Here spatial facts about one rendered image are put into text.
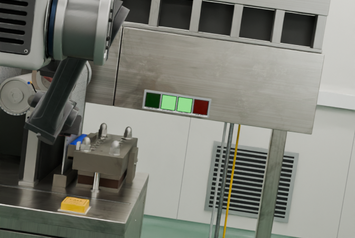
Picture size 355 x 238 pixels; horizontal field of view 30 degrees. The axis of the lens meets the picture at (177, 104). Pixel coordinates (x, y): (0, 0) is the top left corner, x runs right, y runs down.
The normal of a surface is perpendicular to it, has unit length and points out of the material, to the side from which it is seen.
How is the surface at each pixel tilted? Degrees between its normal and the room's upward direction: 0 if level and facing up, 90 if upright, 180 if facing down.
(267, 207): 90
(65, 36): 112
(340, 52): 90
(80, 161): 90
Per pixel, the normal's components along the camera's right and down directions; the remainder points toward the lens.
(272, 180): -0.06, 0.11
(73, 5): 0.12, -0.43
